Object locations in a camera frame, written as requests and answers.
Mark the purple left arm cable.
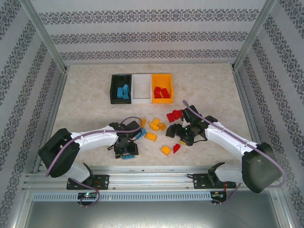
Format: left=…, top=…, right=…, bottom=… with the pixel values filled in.
left=46, top=116, right=143, bottom=208

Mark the white plastic bin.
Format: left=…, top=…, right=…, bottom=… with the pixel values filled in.
left=132, top=74, right=153, bottom=104

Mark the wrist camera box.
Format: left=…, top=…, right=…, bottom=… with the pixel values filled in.
left=123, top=120, right=141, bottom=140
left=181, top=105, right=199, bottom=124

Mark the black plastic bin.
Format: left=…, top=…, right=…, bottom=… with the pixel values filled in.
left=110, top=74, right=133, bottom=105

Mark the aluminium side rail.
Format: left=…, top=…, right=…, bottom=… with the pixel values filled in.
left=231, top=67, right=274, bottom=174
left=32, top=70, right=69, bottom=174

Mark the yellow plastic bin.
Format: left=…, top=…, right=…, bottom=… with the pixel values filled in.
left=151, top=73, right=174, bottom=104

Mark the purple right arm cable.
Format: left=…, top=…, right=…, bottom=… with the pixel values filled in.
left=182, top=100, right=285, bottom=205

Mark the grey metal sheet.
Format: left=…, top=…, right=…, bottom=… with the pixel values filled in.
left=22, top=190, right=292, bottom=228

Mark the rounded yellow lego brick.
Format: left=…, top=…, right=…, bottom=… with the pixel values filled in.
left=144, top=132, right=158, bottom=142

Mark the wide aluminium base rail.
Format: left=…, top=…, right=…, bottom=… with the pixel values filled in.
left=22, top=166, right=282, bottom=192

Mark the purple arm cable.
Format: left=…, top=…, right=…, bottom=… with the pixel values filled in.
left=46, top=116, right=143, bottom=208
left=182, top=100, right=285, bottom=205

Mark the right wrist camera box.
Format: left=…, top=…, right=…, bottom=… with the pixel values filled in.
left=181, top=105, right=199, bottom=124

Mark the aluminium frame post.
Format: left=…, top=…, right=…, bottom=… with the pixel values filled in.
left=20, top=0, right=69, bottom=73
left=231, top=0, right=278, bottom=71

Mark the slotted grey cable duct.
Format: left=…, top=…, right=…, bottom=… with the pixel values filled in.
left=31, top=191, right=212, bottom=202

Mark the small controller board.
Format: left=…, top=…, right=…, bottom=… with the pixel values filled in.
left=77, top=191, right=98, bottom=200
left=210, top=190, right=228, bottom=200

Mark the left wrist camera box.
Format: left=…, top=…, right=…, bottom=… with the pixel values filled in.
left=123, top=120, right=141, bottom=140

